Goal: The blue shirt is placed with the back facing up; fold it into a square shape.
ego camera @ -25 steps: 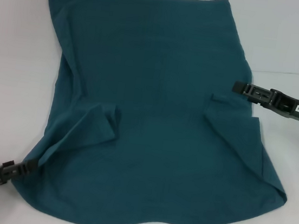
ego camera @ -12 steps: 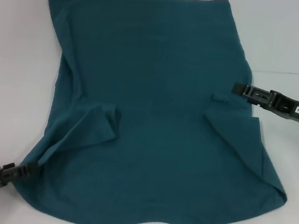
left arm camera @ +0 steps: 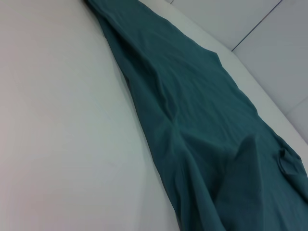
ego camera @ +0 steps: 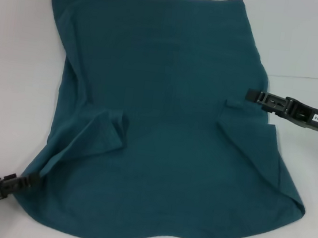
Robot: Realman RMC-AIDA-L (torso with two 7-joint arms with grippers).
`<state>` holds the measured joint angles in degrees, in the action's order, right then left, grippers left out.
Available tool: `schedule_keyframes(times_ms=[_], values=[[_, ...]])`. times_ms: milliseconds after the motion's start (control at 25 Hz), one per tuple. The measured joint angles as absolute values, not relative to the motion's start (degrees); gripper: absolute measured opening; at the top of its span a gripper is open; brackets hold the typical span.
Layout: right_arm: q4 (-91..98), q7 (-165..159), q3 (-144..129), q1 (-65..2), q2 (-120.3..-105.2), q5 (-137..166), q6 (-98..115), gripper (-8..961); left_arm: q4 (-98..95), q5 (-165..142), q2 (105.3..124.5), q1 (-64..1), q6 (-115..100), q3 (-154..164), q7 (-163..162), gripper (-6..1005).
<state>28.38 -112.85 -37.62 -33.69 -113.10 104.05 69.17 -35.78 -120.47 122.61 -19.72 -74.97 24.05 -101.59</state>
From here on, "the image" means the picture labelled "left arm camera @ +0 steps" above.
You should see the teal blue shirt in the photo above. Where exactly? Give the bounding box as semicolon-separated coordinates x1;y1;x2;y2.
84;0;308;231

